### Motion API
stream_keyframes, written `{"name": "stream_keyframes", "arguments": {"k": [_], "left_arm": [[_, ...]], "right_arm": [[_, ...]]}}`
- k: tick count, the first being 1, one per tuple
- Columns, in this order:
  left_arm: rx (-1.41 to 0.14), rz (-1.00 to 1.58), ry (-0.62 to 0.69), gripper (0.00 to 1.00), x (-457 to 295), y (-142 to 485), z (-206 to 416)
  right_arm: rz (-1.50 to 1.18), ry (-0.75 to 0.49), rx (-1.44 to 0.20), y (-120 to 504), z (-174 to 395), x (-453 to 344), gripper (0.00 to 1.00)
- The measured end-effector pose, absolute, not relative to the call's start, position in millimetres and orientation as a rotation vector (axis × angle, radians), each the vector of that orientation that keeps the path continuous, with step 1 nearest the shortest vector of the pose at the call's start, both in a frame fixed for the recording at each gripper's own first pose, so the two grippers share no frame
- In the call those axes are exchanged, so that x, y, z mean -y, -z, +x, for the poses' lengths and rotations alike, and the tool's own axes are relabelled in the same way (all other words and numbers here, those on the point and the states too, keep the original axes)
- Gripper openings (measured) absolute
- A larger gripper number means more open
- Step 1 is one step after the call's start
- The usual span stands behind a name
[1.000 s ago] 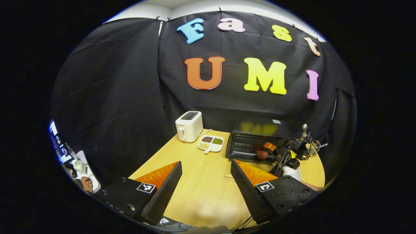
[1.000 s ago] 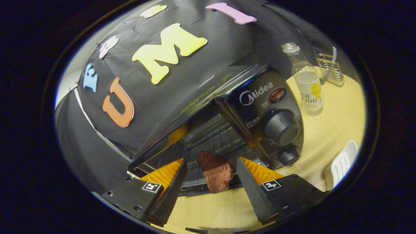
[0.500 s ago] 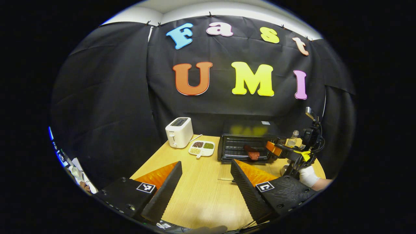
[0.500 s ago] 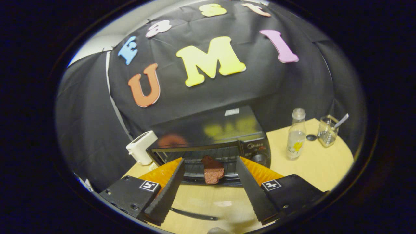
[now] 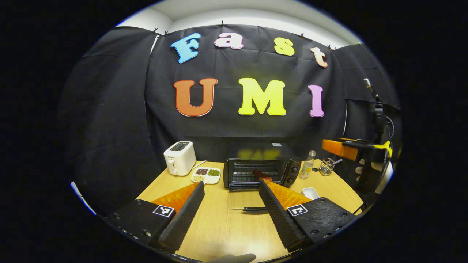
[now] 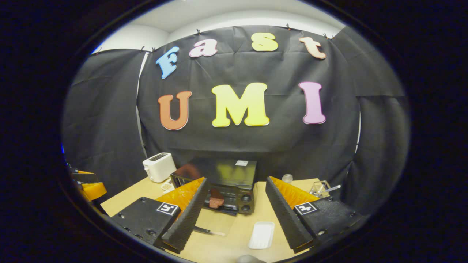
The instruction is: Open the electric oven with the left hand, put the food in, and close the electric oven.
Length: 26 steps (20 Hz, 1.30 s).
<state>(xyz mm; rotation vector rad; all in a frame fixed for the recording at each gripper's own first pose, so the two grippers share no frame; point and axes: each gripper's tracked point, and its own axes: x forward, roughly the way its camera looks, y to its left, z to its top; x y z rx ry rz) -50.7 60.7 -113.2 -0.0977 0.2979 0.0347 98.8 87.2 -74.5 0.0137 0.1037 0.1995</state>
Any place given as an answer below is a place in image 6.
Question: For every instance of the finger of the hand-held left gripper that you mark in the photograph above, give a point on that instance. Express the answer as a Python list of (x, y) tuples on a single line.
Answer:
[(95, 190), (86, 177)]

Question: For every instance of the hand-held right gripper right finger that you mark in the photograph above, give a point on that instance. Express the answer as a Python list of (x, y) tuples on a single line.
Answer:
[(285, 215)]

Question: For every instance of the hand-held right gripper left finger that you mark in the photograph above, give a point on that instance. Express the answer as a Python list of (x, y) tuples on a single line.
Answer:
[(190, 215)]

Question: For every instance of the brown meat piece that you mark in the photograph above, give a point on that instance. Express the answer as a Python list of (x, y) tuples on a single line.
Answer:
[(216, 200)]

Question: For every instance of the black electric oven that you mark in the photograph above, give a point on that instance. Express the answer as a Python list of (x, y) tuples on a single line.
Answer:
[(234, 175)]

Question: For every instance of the white rectangular tray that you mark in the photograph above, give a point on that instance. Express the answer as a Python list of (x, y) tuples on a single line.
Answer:
[(261, 235)]

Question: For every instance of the small patterned packet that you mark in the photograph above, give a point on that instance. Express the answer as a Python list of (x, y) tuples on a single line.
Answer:
[(167, 187)]

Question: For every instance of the clear glass bottle yellow label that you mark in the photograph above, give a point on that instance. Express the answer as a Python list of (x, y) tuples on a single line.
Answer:
[(287, 178)]

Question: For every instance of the clear glass jar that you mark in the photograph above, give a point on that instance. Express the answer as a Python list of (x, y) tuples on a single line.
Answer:
[(318, 188)]

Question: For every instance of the white toaster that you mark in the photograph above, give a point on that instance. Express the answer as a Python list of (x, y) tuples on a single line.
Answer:
[(159, 168)]

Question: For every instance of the black backdrop cloth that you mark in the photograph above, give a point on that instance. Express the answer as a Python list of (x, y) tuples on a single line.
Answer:
[(237, 146)]

